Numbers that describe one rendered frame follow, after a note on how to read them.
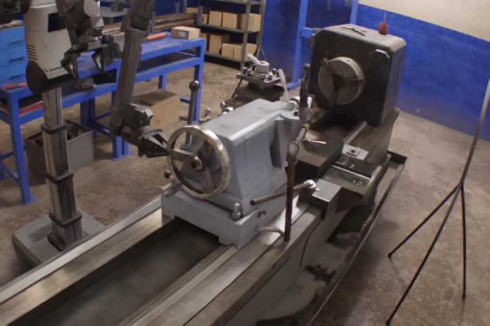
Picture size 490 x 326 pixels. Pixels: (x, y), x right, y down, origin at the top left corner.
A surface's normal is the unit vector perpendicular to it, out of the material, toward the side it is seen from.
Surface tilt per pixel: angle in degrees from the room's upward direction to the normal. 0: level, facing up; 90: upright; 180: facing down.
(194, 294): 0
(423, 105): 90
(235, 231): 90
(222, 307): 0
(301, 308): 0
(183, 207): 90
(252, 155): 76
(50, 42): 90
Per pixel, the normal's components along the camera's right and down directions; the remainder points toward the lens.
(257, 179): 0.79, -0.10
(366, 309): 0.09, -0.90
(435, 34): -0.54, 0.31
